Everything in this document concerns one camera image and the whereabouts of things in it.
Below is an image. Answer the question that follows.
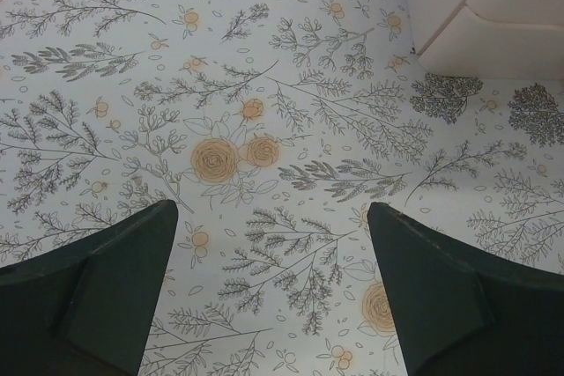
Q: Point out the floral patterned table mat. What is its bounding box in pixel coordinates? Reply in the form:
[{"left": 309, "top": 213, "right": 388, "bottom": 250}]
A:
[{"left": 1, "top": 0, "right": 563, "bottom": 375}]

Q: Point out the white stacked drawer unit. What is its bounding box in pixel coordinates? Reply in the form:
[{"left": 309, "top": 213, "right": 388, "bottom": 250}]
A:
[{"left": 407, "top": 0, "right": 563, "bottom": 80}]

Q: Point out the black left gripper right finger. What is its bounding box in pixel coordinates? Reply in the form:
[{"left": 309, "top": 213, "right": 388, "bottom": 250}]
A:
[{"left": 367, "top": 203, "right": 563, "bottom": 375}]

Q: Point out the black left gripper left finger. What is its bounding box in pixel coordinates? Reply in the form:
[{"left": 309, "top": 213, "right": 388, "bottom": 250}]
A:
[{"left": 1, "top": 200, "right": 177, "bottom": 375}]

